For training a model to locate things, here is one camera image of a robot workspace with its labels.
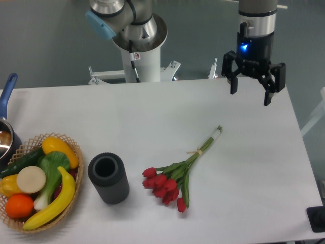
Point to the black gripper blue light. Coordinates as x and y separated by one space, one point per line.
252 57

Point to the red tulip bouquet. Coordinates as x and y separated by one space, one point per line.
171 183

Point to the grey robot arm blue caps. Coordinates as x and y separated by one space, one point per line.
139 34

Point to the black device at table edge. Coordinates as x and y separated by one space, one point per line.
316 218

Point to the dark grey ribbed vase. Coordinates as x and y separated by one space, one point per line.
107 173

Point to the yellow squash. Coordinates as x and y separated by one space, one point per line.
51 144

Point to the green bok choy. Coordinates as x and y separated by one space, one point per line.
49 164

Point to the green cucumber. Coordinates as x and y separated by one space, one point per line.
29 159

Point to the yellow banana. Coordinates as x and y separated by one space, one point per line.
57 206

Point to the beige round disc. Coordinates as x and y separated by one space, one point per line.
31 179

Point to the yellow bell pepper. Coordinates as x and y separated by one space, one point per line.
9 186

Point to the orange fruit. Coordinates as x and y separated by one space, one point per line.
19 206

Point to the woven wicker basket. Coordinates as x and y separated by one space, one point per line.
26 147

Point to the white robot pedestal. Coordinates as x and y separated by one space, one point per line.
138 67

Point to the blue handled saucepan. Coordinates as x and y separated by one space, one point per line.
10 141

